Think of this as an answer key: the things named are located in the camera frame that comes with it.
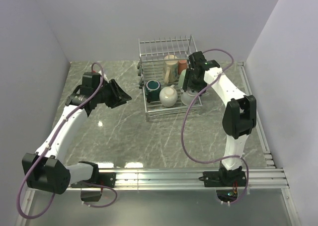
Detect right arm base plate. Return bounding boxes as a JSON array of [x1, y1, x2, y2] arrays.
[[199, 168, 248, 205]]

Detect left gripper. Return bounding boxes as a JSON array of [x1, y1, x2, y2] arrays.
[[94, 79, 132, 109]]

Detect cream tall mug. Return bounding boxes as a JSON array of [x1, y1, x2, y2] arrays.
[[162, 55, 178, 84]]

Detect beige speckled mug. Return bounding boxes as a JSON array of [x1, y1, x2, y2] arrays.
[[159, 84, 178, 107]]

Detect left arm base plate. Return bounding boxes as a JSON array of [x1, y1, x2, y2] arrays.
[[70, 170, 116, 203]]

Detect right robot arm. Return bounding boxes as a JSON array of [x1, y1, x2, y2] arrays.
[[182, 51, 256, 187]]

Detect dark green mug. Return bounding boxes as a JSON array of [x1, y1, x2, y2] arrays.
[[145, 79, 161, 103]]

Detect metal dish rack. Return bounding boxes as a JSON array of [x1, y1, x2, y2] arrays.
[[137, 35, 197, 121]]

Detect light blue mug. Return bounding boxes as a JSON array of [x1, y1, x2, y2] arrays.
[[180, 89, 198, 106]]

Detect pink mug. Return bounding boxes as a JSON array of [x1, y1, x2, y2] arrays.
[[178, 60, 187, 75]]

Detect light green cup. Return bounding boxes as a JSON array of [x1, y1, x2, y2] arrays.
[[177, 69, 187, 89]]

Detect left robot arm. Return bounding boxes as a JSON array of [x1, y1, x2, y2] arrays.
[[22, 72, 132, 194]]

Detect aluminium rail frame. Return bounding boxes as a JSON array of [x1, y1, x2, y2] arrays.
[[17, 61, 300, 226]]

